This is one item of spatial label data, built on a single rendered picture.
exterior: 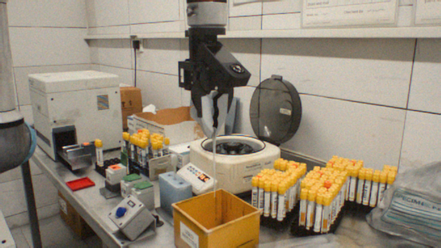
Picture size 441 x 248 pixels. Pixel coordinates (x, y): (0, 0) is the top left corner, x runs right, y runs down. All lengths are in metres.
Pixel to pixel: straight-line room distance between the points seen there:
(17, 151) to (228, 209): 0.51
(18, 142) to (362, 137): 0.91
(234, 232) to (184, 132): 0.62
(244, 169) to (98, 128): 0.67
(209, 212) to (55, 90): 0.76
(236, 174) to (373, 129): 0.41
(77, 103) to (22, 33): 1.35
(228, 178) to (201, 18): 0.47
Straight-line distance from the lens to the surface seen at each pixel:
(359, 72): 1.04
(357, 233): 0.88
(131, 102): 1.83
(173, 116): 1.47
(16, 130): 0.89
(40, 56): 2.64
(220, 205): 0.81
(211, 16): 0.62
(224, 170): 0.92
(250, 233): 0.71
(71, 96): 1.33
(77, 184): 1.13
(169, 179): 0.85
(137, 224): 0.79
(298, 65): 1.15
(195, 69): 0.63
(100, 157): 1.18
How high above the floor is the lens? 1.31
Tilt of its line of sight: 14 degrees down
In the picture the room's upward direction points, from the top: straight up
